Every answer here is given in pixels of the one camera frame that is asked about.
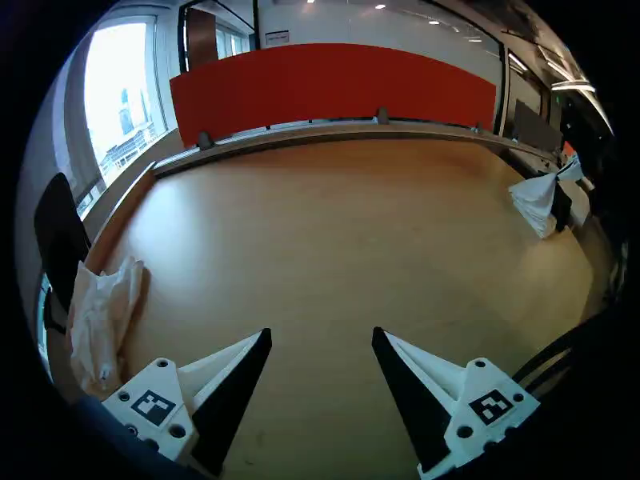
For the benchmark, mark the red desk screen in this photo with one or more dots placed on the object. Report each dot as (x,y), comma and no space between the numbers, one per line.
(330,90)

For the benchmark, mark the stack of white towels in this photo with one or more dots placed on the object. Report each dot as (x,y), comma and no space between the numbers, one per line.
(537,200)

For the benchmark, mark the heap of white towels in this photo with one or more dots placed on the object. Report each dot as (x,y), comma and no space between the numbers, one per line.
(100,320)

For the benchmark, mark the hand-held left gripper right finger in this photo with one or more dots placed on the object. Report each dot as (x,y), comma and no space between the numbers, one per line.
(480,400)

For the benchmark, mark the black office chair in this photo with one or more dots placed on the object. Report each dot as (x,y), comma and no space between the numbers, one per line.
(60,235)

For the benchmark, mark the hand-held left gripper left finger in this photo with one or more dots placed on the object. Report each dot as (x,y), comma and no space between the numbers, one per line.
(165,395)

